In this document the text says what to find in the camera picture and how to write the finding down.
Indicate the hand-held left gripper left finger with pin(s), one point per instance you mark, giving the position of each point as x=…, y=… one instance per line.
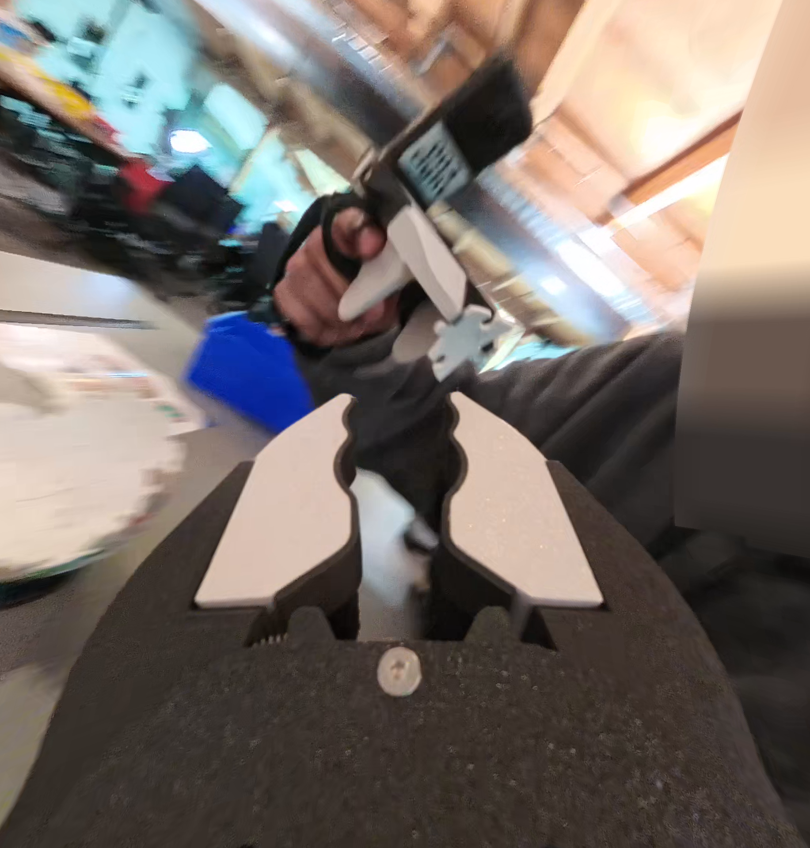
x=279, y=530

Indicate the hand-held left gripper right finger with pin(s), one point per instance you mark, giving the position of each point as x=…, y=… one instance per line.
x=524, y=530

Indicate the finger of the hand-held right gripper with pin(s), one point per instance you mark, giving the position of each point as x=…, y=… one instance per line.
x=431, y=265
x=416, y=338

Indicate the single white puzzle piece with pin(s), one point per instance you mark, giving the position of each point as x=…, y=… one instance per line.
x=461, y=342

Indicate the person's right hand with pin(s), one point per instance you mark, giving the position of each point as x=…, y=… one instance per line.
x=306, y=285

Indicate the blue plastic bin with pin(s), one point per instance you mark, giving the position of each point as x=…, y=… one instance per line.
x=246, y=371

